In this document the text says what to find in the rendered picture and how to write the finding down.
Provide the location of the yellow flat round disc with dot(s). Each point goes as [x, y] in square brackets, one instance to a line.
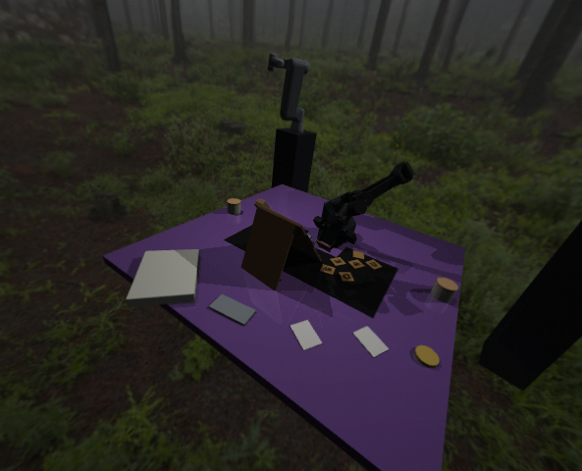
[427, 356]

